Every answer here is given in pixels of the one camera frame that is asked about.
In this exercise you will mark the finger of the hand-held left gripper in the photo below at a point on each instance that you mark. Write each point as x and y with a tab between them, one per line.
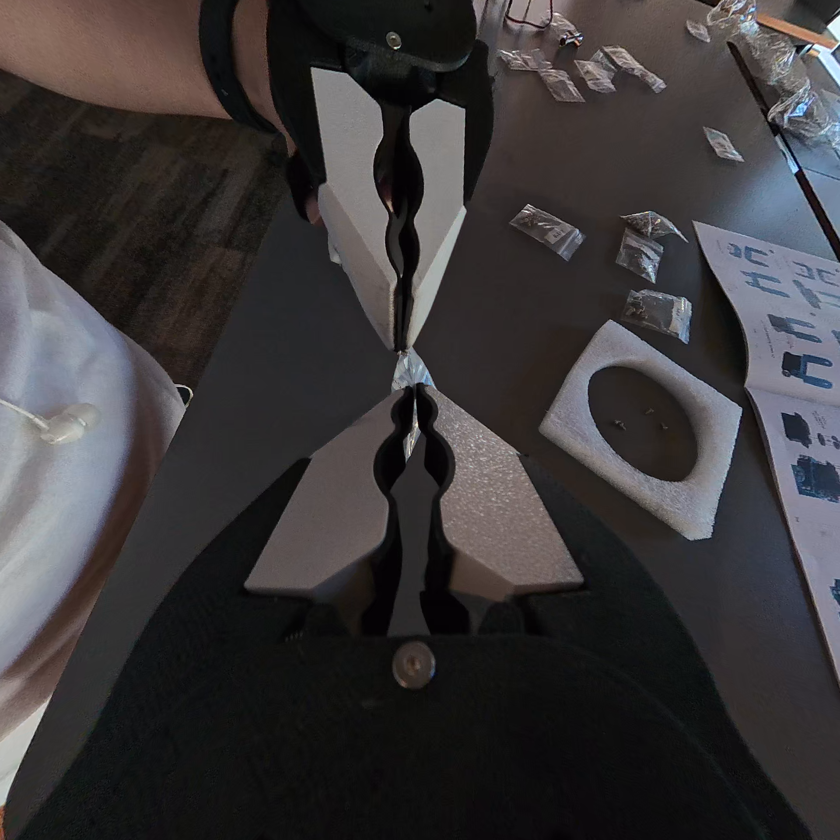
348	164
439	197

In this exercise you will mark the small metal connector part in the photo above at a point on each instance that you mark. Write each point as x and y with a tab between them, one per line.
571	36

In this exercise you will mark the dark brown desk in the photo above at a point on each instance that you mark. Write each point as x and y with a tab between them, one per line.
512	341

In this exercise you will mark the white earphone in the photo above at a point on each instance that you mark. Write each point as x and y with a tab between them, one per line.
72	423

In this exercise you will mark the scattered small plastic packets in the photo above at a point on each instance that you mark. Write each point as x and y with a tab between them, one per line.
561	85

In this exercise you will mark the printed instruction manual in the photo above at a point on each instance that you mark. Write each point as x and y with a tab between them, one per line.
800	394

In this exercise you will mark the person's left forearm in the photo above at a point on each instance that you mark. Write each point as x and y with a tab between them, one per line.
98	52

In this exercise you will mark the small zip bag of screws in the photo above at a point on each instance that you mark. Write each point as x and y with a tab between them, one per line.
410	374

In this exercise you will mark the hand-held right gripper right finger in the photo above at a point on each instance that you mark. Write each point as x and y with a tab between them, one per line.
512	518

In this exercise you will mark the person's white shirt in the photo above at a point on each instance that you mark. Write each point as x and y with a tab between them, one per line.
65	341

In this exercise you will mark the labelled clear screw bag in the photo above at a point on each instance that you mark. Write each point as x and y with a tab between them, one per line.
656	312
544	226

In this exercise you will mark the white foam frame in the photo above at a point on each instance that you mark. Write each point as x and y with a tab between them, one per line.
716	426

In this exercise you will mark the black wristband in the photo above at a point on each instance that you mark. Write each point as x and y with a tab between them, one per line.
229	72

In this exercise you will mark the person's left hand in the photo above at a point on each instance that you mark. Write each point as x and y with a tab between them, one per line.
308	203

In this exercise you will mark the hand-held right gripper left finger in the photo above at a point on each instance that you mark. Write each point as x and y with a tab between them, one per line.
321	525

